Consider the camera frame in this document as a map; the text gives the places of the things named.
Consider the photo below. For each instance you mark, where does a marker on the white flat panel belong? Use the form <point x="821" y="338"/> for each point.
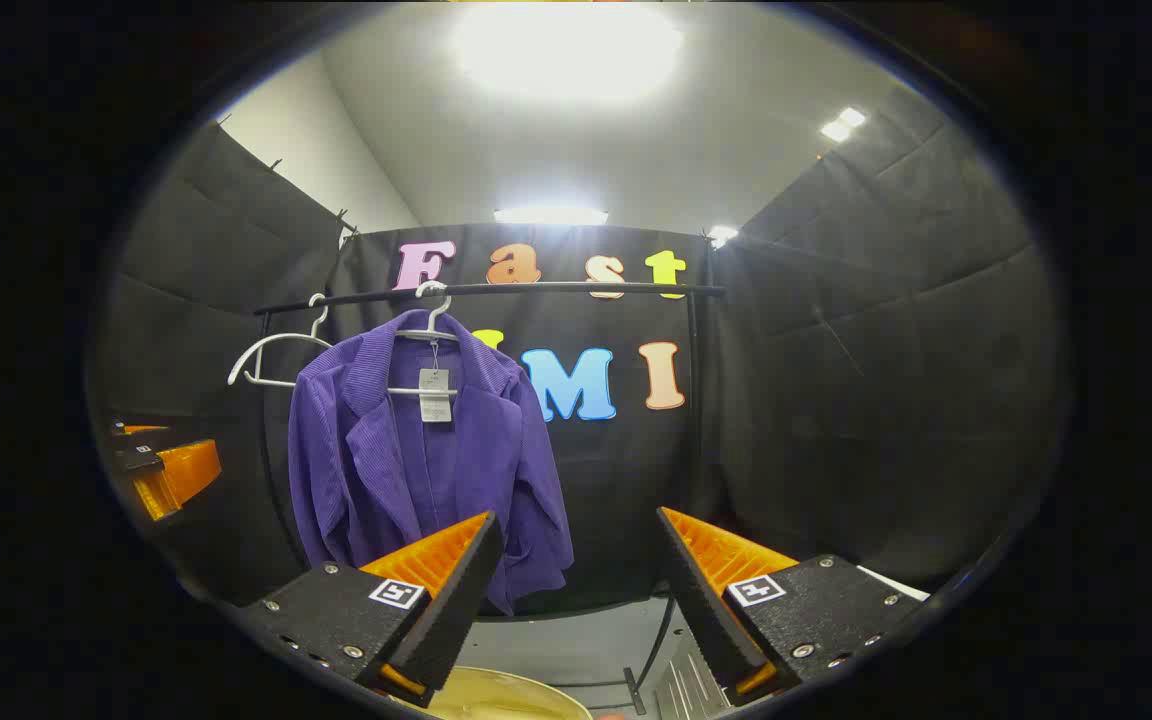
<point x="896" y="583"/>

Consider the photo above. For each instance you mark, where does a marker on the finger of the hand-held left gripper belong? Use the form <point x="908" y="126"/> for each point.
<point x="186" y="475"/>
<point x="141" y="430"/>

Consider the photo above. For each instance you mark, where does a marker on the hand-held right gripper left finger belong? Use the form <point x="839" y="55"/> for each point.
<point x="456" y="612"/>

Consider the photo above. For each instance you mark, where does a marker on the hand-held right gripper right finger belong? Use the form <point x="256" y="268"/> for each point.
<point x="706" y="615"/>

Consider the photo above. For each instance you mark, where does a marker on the white clothes hanger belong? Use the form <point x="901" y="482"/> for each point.
<point x="426" y="335"/>
<point x="286" y="337"/>

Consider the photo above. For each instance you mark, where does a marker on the white paper garment tag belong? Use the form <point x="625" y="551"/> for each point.
<point x="435" y="395"/>

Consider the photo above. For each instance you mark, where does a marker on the beige round laundry hamper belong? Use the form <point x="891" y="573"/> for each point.
<point x="506" y="697"/>

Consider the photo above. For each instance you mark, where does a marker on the black backdrop cloth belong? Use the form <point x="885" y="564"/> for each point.
<point x="836" y="400"/>

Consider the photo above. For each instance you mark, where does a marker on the black metal clothes rack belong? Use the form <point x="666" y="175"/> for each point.
<point x="556" y="288"/>

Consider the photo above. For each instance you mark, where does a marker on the grey ribbed panel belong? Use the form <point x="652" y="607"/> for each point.
<point x="688" y="690"/>

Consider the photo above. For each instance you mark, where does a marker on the double ceiling light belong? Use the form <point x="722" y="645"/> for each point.
<point x="843" y="125"/>

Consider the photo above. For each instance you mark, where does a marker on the long ceiling light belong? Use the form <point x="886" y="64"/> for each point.
<point x="551" y="216"/>

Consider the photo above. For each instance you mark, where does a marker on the small ceiling light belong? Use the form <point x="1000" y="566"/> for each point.
<point x="722" y="235"/>

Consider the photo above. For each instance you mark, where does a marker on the large ceiling light panel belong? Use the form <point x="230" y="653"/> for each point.
<point x="566" y="45"/>

